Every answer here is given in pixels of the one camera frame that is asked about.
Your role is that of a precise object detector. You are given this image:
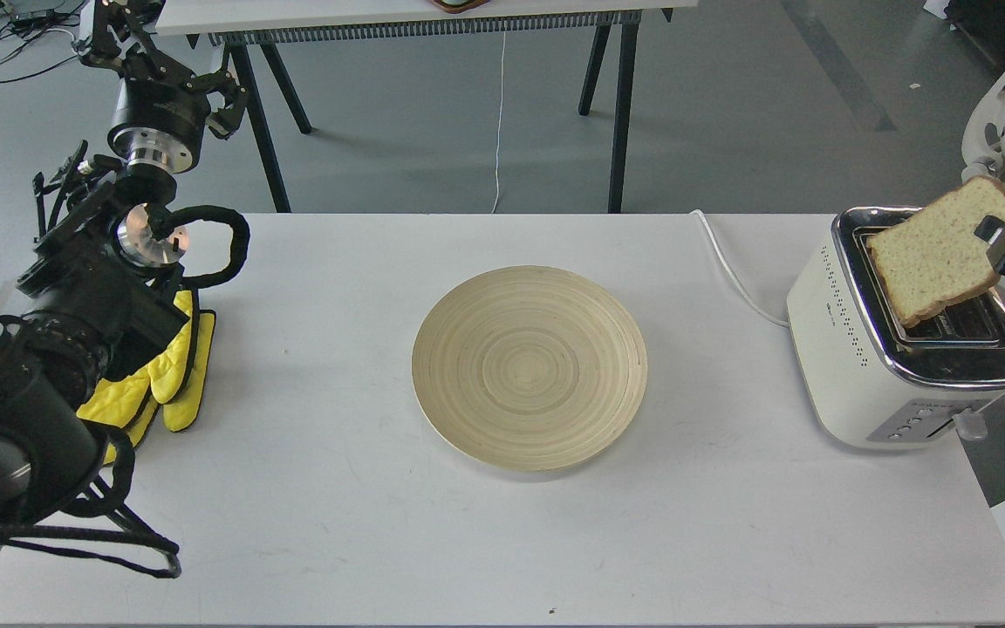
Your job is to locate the yellow oven mitt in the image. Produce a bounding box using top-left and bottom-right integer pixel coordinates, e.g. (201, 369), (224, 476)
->
(77, 290), (218, 447)

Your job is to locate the white background table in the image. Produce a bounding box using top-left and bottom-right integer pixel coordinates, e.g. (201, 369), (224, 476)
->
(156, 1), (687, 214)

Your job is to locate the round wooden plate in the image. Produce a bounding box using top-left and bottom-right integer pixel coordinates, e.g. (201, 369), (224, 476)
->
(411, 265), (649, 472)

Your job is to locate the slice of bread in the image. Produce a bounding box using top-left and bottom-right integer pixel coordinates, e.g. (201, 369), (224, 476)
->
(868, 175), (1005, 329)

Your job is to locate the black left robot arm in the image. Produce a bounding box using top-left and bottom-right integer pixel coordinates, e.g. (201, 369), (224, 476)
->
(0, 1), (249, 579)

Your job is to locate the cream and chrome toaster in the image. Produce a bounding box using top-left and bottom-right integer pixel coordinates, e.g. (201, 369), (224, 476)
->
(786, 207), (1005, 450)

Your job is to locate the white toaster power cord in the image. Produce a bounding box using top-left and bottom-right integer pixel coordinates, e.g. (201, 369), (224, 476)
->
(690, 209), (793, 330)

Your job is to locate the thin white hanging cable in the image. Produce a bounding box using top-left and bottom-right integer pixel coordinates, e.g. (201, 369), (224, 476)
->
(491, 31), (508, 214)

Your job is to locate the brown object on background table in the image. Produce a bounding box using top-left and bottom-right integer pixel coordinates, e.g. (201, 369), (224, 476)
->
(429, 0), (489, 15)

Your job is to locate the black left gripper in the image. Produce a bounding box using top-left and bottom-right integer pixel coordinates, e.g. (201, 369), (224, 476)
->
(77, 1), (249, 174)

